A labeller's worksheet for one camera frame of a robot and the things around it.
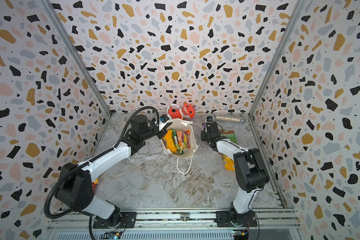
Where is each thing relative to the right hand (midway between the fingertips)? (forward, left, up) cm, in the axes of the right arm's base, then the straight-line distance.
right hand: (204, 128), depth 96 cm
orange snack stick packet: (+1, +10, -7) cm, 13 cm away
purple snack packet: (+4, 0, -2) cm, 5 cm away
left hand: (-7, +19, +16) cm, 26 cm away
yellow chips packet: (-20, -14, -9) cm, 26 cm away
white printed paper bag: (-7, +12, +12) cm, 18 cm away
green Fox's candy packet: (-12, +17, +2) cm, 21 cm away
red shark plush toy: (+22, +12, -6) cm, 26 cm away
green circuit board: (-56, +45, -12) cm, 73 cm away
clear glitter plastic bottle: (+16, -29, -10) cm, 35 cm away
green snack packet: (+3, -19, -11) cm, 23 cm away
